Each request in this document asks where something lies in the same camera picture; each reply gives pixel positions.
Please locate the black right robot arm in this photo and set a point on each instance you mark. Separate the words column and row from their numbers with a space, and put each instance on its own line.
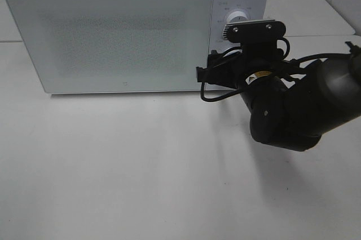
column 292, row 103

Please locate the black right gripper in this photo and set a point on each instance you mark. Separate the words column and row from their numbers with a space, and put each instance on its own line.
column 231, row 71

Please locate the upper white power knob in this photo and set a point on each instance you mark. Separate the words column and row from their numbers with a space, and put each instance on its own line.
column 237, row 16

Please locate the white microwave door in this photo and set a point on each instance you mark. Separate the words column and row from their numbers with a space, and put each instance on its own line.
column 100, row 46

